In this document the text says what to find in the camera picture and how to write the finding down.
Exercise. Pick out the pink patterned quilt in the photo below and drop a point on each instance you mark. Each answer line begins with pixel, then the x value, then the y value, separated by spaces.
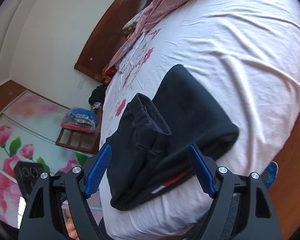
pixel 162 5

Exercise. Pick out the blue patterned slipper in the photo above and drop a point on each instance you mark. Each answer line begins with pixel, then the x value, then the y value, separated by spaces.
pixel 271 176

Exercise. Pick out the black sports pants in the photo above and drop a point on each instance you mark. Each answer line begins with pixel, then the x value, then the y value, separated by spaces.
pixel 185 120

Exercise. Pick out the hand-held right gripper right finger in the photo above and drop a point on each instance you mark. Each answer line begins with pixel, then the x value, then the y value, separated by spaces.
pixel 202 172

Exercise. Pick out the red cloth with orange fringe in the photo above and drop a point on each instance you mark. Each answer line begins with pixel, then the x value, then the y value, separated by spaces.
pixel 111 71

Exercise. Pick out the white wall socket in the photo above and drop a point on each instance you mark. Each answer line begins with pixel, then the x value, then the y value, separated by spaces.
pixel 81 84

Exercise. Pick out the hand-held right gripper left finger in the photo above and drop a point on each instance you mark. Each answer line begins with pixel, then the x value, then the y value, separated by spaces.
pixel 97 172

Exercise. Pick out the brown wooden headboard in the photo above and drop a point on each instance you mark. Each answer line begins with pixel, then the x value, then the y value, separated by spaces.
pixel 107 35

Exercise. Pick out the pile of black clothes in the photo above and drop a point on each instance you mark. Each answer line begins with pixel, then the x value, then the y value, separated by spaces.
pixel 97 96

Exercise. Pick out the plastic bag of clothes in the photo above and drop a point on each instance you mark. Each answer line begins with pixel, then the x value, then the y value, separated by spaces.
pixel 80 120

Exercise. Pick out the bed with white sheet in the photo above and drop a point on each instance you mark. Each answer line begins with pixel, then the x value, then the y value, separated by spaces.
pixel 240 42

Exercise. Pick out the brown wooden chair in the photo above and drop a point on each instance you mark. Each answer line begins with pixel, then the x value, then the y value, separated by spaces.
pixel 75 141

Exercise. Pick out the floral wardrobe door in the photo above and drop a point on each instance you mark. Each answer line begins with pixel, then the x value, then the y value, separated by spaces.
pixel 27 120

